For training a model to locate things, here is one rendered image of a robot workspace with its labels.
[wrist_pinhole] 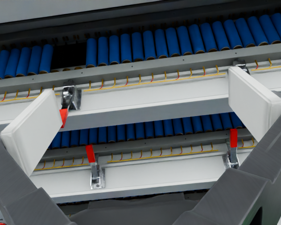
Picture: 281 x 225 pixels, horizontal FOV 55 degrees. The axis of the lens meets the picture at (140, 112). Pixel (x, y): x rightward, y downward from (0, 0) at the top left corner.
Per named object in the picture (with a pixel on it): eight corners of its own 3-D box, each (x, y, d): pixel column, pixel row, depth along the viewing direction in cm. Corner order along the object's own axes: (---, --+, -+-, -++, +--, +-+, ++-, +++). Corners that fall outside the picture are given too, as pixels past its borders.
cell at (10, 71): (23, 55, 51) (17, 81, 47) (14, 56, 51) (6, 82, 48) (18, 47, 49) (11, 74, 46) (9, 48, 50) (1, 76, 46)
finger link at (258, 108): (269, 102, 13) (285, 100, 13) (228, 66, 19) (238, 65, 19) (266, 155, 14) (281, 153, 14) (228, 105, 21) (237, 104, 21)
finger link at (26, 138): (29, 179, 15) (16, 181, 15) (63, 124, 21) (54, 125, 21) (12, 131, 14) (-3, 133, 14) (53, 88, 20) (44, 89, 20)
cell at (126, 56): (130, 40, 50) (132, 66, 46) (121, 41, 50) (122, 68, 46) (129, 32, 48) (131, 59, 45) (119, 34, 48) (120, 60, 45)
